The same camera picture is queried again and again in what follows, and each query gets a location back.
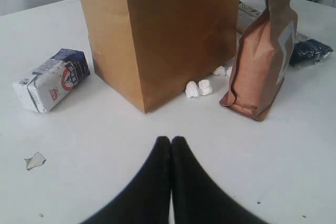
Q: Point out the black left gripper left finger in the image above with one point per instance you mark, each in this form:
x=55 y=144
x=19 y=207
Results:
x=146 y=198

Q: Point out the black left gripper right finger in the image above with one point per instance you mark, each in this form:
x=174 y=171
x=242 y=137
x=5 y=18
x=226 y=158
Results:
x=196 y=197

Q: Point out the brown paper shopping bag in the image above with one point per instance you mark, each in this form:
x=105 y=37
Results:
x=148 y=50

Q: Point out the small white plastic piece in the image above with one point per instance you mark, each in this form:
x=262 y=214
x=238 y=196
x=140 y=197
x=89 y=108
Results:
x=219 y=71
x=205 y=87
x=229 y=71
x=192 y=90

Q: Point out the small torn label scrap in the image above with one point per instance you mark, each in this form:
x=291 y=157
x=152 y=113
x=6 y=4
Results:
x=35 y=161

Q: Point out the small blue white milk carton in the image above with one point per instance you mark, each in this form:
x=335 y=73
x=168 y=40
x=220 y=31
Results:
x=45 y=86

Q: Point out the brown kraft stand-up pouch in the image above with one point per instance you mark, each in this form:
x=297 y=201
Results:
x=262 y=59

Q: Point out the dark blue noodle packet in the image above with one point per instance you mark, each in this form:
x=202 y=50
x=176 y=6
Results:
x=307 y=51

